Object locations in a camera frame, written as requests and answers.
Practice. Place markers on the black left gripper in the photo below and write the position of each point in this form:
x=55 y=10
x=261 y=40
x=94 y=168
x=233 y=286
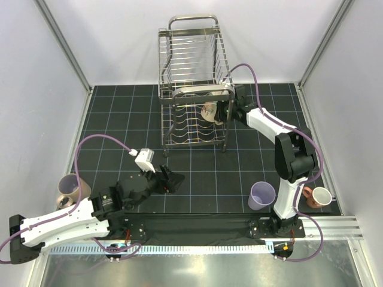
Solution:
x=166 y=180

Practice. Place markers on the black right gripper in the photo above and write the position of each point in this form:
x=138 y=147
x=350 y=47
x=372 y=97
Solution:
x=219 y=115

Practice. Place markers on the beige patterned ceramic mug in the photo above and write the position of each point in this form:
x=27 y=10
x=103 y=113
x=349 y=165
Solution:
x=209 y=111

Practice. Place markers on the tan mug lilac inside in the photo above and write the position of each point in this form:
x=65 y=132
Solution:
x=70 y=192

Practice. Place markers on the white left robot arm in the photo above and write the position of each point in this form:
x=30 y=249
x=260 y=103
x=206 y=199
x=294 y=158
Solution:
x=100 y=215

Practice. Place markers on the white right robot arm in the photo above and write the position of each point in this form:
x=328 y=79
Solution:
x=297 y=158

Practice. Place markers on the lilac plastic cup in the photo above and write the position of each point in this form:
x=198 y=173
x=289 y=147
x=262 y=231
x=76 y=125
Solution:
x=262 y=194

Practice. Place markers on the pink ceramic mug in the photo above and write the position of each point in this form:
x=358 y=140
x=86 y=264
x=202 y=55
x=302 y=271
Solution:
x=317 y=197

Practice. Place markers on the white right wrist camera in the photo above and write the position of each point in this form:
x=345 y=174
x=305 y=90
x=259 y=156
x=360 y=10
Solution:
x=226 y=87

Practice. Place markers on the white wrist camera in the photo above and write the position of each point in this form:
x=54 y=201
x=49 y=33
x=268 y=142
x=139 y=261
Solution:
x=226 y=87
x=143 y=159

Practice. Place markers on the steel wire dish rack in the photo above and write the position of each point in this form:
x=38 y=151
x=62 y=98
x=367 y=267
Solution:
x=192 y=58

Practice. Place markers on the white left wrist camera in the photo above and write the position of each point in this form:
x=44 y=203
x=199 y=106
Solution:
x=143 y=159

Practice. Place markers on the white slotted cable duct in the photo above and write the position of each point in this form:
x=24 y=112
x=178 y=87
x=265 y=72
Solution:
x=94 y=249

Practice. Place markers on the right aluminium frame post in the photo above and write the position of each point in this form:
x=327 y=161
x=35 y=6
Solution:
x=330 y=32

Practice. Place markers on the aluminium frame post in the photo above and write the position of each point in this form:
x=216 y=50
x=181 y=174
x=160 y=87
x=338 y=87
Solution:
x=62 y=42
x=330 y=32

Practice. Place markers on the left aluminium frame post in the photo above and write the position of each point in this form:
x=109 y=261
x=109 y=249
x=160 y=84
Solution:
x=62 y=42

